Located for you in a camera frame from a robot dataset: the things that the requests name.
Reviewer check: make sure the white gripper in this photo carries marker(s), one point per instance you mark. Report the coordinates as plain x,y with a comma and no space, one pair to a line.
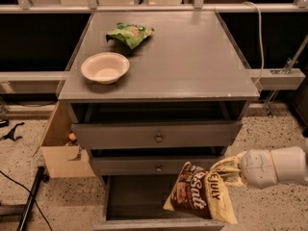
257,168

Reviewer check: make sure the orange ball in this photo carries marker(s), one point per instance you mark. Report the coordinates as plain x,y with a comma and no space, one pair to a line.
72,137

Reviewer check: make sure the grey drawer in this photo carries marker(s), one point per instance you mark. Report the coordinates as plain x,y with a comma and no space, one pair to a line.
148,165
135,203
156,134

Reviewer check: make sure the black stand leg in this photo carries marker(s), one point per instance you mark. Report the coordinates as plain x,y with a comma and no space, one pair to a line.
40,175

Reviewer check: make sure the grey drawer cabinet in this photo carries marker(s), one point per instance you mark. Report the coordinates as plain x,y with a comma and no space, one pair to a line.
187,71

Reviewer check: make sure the grey bottom drawer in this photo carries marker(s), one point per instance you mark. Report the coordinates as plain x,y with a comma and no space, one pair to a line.
135,203

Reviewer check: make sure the black clamp tool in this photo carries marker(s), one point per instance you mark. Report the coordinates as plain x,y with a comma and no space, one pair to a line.
10,135

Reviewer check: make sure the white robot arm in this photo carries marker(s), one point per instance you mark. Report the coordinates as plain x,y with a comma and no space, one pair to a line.
290,165

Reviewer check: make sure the grey middle drawer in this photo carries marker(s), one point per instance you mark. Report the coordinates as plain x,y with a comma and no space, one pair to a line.
148,165

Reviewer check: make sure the green chip bag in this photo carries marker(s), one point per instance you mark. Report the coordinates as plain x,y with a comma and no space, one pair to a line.
131,35

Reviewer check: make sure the cardboard box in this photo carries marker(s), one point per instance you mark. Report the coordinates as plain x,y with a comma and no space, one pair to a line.
63,159

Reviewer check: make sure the grey top drawer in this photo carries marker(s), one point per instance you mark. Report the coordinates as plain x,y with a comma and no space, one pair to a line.
156,134

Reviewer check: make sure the white paper bowl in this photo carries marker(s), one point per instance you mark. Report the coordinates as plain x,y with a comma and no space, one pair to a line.
105,68

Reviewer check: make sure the metal frame rail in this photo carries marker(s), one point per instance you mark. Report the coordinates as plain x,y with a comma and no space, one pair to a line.
219,8

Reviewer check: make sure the brown yellow chip bag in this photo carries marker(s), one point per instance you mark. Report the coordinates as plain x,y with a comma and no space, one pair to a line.
202,193

